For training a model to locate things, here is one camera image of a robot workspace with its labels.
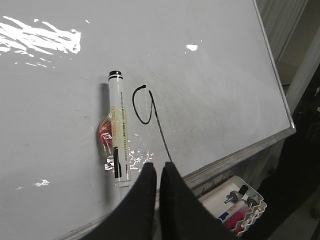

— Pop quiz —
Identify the white plastic marker tray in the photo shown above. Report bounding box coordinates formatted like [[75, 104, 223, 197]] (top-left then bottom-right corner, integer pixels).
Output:
[[192, 172, 267, 237]]

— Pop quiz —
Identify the red magnet taped to marker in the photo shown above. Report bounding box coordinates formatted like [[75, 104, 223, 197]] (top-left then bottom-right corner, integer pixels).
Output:
[[97, 120, 113, 148]]

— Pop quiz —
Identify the blue cap marker in tray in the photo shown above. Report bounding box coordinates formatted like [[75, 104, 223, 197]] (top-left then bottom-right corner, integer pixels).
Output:
[[218, 200, 247, 223]]

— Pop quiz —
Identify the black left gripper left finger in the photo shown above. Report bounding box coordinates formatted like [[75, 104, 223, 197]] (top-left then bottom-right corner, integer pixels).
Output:
[[86, 162, 157, 240]]

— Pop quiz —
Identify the black cap marker in tray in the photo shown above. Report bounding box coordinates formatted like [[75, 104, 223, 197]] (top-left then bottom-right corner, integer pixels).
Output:
[[238, 184, 248, 196]]

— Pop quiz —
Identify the white black whiteboard marker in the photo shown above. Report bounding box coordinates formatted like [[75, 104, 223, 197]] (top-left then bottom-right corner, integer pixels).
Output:
[[108, 70, 131, 199]]

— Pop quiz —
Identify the white whiteboard with aluminium frame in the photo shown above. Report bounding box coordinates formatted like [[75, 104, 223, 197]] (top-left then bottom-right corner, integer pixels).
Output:
[[0, 0, 295, 240]]

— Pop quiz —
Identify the pink marker in tray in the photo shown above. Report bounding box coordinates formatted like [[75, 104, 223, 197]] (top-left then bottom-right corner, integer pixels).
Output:
[[224, 211, 247, 230]]

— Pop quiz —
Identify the silver metal knob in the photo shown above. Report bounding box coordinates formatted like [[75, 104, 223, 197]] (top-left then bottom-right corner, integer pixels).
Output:
[[246, 195, 258, 210], [224, 190, 243, 204]]

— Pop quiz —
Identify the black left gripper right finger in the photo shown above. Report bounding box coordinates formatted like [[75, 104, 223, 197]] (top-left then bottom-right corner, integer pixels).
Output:
[[159, 162, 237, 240]]

